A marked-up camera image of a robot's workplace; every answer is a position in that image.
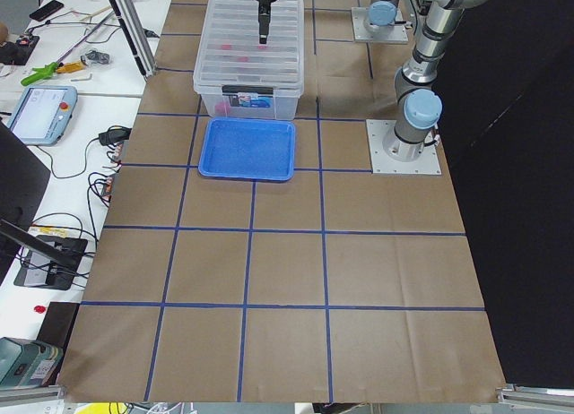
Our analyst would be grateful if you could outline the clear ribbed box lid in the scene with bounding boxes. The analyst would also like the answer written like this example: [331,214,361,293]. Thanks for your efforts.
[194,0,304,95]

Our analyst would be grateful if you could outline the clear plastic storage box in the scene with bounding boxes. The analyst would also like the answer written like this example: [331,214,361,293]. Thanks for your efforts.
[194,84,302,120]

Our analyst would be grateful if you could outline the red block near latch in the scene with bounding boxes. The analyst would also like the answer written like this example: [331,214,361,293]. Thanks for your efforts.
[214,102,229,116]

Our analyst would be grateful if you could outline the blue plastic tray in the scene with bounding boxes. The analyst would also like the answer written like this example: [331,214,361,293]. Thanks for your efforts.
[198,117,296,182]

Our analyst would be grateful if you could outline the black power adapter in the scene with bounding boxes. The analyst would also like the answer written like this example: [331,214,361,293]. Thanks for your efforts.
[98,126,132,146]

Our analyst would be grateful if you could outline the black smartphone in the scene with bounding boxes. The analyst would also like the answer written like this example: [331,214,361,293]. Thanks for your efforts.
[29,0,64,22]

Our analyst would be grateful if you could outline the teach pendant tablet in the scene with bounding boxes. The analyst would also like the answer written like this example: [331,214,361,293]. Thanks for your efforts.
[7,85,78,146]

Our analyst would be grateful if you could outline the black monitor stand base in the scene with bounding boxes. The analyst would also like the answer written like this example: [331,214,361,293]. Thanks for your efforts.
[13,235,88,290]

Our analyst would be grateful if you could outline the black box latch handle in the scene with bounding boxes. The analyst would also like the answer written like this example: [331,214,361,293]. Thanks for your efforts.
[222,84,274,96]

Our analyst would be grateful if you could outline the aluminium extrusion post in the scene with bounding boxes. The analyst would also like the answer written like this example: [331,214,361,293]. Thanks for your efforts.
[109,0,156,78]

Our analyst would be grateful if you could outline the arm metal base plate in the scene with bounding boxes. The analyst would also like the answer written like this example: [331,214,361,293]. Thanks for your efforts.
[366,119,441,176]
[351,7,408,45]

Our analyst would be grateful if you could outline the green handled tool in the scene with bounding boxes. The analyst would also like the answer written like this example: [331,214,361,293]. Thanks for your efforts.
[21,62,61,87]

